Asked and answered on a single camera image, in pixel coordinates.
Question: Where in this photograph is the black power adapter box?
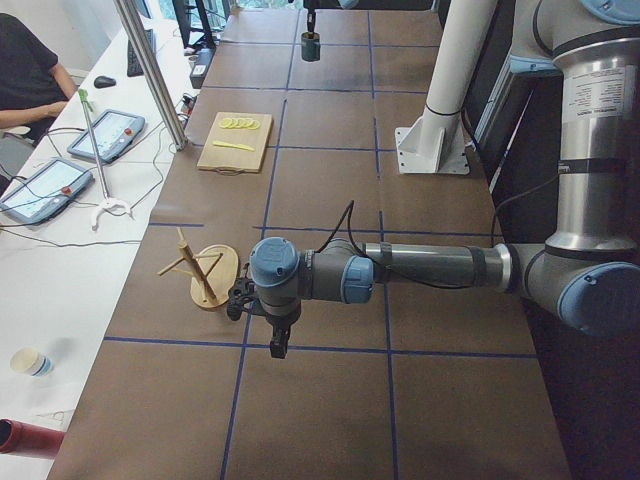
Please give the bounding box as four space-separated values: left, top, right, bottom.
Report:
189 48 215 89

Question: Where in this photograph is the seated person black shirt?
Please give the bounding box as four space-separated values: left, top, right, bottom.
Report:
1 13 76 144

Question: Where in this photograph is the black computer mouse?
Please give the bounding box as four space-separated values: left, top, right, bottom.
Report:
93 75 117 89

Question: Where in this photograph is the far teach pendant tablet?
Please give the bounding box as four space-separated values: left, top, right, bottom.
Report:
67 109 146 164

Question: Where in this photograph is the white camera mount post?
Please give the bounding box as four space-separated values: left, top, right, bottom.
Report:
395 0 499 175

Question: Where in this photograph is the black keyboard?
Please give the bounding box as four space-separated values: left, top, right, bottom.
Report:
126 28 157 78

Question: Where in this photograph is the teal mug yellow inside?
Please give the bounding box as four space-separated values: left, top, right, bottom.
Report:
301 32 321 62

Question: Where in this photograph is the wooden cutting board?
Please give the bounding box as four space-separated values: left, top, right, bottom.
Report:
197 111 273 173

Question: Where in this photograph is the near teach pendant tablet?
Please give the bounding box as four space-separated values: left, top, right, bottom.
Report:
1 158 94 224

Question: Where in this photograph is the yellow plastic knife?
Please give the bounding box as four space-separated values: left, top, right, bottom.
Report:
211 140 255 152

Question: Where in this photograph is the wooden cup storage rack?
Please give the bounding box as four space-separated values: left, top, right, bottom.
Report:
157 227 239 310

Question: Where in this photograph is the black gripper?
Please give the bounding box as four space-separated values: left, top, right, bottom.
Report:
226 276 301 359

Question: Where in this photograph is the reacher grabber tool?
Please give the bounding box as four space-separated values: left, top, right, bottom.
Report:
78 88 132 231

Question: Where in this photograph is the aluminium frame post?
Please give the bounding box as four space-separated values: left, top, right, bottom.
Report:
114 0 188 151

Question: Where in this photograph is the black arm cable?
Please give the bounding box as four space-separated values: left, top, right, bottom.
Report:
314 199 564 290

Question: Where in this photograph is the red bottle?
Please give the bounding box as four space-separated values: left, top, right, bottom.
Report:
1 419 65 459

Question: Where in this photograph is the teach pendant tablet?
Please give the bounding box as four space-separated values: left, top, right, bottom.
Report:
67 109 146 164
1 158 94 224

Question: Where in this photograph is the paper cup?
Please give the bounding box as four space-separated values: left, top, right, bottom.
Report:
10 347 53 377

